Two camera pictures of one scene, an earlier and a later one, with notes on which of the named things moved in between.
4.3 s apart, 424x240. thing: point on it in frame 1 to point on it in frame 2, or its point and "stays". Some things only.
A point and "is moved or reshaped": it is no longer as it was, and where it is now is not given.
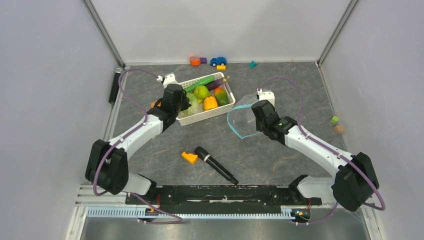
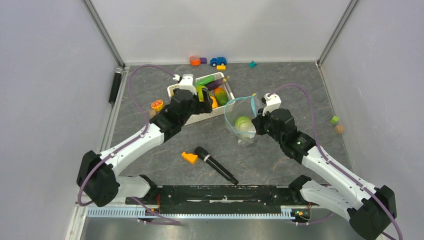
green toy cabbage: x=195 y=106 is moved or reshaped
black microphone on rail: x=118 y=70 stays
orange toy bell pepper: x=210 y=102 stays
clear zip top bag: x=242 y=118 is moved or reshaped
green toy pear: x=201 y=92 stays
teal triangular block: x=252 y=64 stays
